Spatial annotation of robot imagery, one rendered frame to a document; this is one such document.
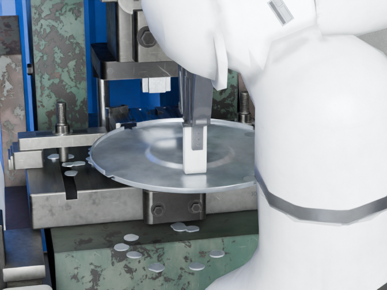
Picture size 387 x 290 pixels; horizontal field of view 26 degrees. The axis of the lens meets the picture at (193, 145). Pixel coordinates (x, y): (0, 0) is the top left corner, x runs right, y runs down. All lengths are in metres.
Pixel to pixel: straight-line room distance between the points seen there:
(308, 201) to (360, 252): 0.06
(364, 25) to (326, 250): 0.16
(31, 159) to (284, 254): 0.86
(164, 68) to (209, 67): 0.78
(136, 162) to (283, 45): 0.65
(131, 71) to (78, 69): 0.26
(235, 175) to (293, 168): 0.59
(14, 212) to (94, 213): 0.19
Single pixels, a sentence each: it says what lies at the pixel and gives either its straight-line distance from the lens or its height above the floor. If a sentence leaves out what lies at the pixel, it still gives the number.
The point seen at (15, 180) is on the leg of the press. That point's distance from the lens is 1.67.
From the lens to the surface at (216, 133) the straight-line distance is 1.31.
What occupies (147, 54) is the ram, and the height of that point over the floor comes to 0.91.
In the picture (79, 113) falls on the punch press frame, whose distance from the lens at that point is 1.61.
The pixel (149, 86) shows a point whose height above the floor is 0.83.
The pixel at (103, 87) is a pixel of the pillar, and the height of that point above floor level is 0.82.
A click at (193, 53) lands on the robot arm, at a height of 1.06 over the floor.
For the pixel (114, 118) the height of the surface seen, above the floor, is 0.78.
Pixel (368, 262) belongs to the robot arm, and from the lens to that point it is 0.61.
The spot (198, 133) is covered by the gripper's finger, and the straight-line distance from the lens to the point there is 1.12.
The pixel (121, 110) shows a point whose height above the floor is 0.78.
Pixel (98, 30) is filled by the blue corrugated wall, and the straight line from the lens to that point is 2.55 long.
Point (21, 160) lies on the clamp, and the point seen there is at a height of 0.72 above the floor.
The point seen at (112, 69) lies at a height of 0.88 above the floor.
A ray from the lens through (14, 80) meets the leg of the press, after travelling 1.67.
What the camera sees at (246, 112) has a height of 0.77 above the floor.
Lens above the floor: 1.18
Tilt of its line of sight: 18 degrees down
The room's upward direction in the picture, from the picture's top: straight up
